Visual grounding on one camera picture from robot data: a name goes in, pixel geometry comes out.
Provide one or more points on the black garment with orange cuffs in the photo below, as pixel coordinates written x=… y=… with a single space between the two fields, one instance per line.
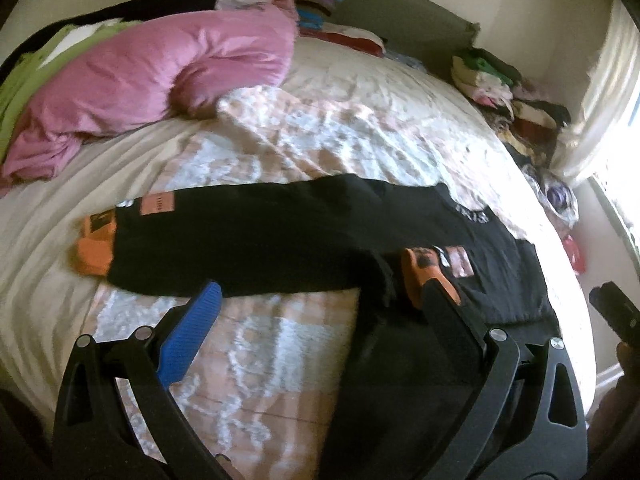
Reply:
x=260 y=230

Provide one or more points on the pile of folded clothes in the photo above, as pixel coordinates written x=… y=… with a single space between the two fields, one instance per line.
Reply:
x=495 y=85

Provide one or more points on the peach white tufted blanket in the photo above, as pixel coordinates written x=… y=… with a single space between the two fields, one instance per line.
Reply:
x=310 y=130

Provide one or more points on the light blue cloth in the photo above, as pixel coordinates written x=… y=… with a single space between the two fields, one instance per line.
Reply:
x=405 y=59

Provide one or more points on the green cloth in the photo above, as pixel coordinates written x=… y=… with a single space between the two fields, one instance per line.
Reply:
x=30 y=80

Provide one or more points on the clear plastic bag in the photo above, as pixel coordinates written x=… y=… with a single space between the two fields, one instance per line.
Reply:
x=557 y=197

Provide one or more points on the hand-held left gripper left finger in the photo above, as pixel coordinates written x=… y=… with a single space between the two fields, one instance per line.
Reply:
x=192 y=325

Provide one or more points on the pink duvet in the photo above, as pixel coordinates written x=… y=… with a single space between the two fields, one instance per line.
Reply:
x=150 y=60

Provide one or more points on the striped pillow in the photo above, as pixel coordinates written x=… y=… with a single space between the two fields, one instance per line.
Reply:
x=317 y=10

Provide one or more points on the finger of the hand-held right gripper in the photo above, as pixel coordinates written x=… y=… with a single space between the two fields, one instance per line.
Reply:
x=610 y=307

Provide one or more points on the window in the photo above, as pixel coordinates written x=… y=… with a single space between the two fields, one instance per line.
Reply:
x=622 y=200

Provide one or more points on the red bag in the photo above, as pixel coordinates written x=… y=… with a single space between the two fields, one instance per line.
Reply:
x=574 y=255

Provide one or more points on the bed with white sheet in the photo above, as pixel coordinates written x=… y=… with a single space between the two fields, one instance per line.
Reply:
x=380 y=75

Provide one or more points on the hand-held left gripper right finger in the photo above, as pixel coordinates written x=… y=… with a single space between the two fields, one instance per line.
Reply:
x=445 y=305

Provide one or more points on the black cloth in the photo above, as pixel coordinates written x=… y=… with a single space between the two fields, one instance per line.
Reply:
x=125 y=7

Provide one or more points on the cream curtain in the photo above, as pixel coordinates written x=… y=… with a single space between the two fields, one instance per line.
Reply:
x=605 y=85

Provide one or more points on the grey headboard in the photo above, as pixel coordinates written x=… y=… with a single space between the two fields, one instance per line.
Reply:
x=400 y=15

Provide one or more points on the red and white cloth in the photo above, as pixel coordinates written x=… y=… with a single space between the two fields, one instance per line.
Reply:
x=350 y=37

